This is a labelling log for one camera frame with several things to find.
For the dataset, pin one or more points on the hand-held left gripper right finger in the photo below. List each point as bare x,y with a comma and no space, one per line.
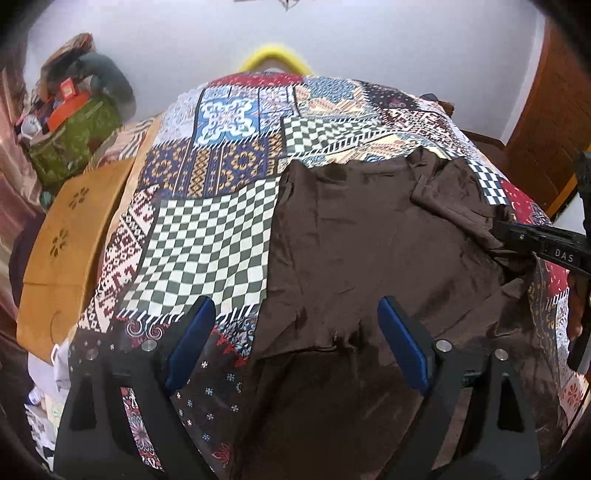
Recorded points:
401,341

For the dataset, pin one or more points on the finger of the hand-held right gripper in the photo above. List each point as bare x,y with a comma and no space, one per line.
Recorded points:
512,233

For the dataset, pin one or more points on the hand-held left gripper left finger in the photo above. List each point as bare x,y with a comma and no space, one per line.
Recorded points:
191,341

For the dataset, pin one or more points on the brown garment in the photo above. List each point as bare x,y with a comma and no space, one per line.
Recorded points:
369,230

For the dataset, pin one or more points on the person's right hand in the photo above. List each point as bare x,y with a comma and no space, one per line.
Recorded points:
579,300

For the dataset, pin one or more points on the patchwork printed blanket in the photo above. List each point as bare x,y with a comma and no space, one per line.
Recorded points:
198,244

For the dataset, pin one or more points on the wooden door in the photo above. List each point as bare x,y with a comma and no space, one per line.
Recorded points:
549,115

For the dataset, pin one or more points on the wooden bedpost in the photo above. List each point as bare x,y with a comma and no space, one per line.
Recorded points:
446,107

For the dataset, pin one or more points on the white cloth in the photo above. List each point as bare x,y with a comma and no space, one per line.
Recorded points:
44,369

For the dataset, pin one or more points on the wooden lap desk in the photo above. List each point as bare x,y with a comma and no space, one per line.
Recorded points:
60,258

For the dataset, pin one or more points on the striped beige blanket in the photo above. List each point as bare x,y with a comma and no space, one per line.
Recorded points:
124,138

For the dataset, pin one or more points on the green storage bag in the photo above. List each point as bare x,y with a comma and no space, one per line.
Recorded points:
74,138

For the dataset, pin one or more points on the pink curtain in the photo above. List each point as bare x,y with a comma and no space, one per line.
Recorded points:
14,184

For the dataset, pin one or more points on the orange box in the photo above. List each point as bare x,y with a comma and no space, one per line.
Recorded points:
67,108

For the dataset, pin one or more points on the small red box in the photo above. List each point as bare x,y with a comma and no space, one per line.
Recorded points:
67,87

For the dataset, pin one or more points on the yellow foam tube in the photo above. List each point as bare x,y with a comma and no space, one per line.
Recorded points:
272,50

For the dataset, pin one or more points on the orange brown bag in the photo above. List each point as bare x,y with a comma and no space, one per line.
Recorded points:
64,53

